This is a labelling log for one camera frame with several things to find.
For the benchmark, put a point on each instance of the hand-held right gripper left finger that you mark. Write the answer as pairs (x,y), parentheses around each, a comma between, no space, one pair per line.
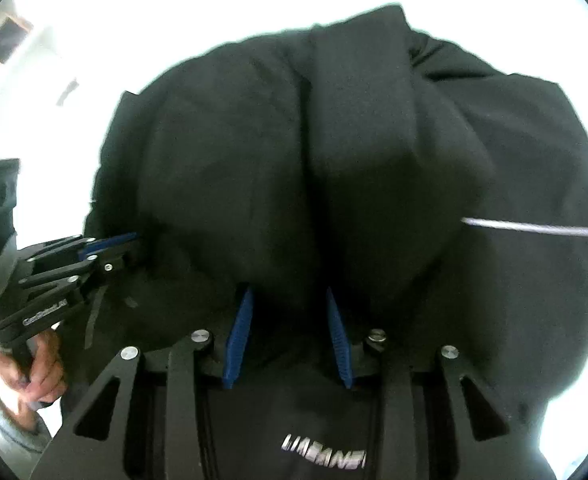
(236,335)

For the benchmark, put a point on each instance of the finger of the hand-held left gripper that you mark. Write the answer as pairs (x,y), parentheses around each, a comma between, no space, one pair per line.
(108,242)
(73,277)

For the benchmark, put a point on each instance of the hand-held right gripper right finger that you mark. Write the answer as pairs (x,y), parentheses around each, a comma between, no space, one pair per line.
(339,340)

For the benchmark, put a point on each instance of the black hooded jacket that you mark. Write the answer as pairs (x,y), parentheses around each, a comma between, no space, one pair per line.
(324,185)

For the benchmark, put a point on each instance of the person's left forearm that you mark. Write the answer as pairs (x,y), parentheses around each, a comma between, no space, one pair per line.
(16,430)

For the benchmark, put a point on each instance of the person's left hand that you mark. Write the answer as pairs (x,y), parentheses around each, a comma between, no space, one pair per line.
(46,375)

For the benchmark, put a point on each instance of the white shelf unit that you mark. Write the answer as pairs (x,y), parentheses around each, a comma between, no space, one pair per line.
(6,40)

